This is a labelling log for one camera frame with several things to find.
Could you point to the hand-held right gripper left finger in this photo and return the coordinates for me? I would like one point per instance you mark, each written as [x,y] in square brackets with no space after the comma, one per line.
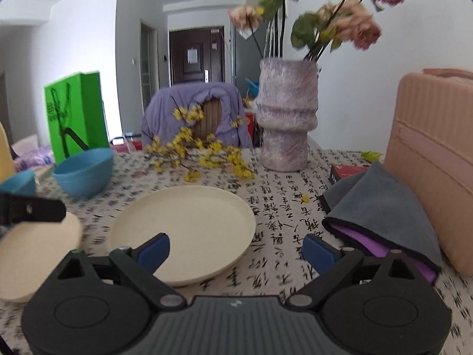
[155,250]

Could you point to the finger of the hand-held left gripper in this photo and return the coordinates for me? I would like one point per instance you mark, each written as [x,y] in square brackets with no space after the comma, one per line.
[33,209]

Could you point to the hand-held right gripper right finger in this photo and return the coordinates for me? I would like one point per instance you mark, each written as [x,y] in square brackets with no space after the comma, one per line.
[317,253]

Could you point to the cream round plate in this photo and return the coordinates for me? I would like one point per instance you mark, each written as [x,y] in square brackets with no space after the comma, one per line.
[33,262]
[192,222]

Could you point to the purple plastic bag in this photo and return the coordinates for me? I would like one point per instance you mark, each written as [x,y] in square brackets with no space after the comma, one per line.
[35,159]

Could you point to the purple cloth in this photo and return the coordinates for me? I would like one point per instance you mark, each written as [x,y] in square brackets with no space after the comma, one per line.
[369,246]

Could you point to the large blue bowl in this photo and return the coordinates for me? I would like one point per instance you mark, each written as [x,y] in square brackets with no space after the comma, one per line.
[85,175]

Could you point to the grey cloth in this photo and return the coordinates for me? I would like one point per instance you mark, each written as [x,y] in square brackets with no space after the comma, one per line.
[377,203]

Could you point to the red and black box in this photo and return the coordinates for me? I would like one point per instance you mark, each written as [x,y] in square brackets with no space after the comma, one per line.
[347,173]

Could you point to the green shopping bag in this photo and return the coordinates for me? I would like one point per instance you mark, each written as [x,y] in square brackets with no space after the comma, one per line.
[74,114]

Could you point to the yellow flower branch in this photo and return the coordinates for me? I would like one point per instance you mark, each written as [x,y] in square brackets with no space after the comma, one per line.
[184,144]

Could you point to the lime green small item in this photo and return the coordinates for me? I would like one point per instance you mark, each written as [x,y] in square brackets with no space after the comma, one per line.
[371,155]

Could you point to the pink textured vase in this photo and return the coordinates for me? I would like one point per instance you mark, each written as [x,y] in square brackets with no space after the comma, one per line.
[286,118]

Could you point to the wooden chair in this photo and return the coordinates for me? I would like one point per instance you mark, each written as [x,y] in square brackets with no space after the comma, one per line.
[208,118]

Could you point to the purple jacket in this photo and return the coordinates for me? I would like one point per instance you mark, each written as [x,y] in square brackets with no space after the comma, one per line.
[166,107]

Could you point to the peach pouch bag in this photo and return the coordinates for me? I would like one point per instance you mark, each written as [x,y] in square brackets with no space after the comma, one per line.
[436,162]

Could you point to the dark wooden door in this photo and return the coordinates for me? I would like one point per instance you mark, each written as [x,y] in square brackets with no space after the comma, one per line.
[196,55]

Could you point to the dried pink flower bouquet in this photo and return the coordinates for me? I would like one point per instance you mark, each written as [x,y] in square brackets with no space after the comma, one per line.
[354,18]

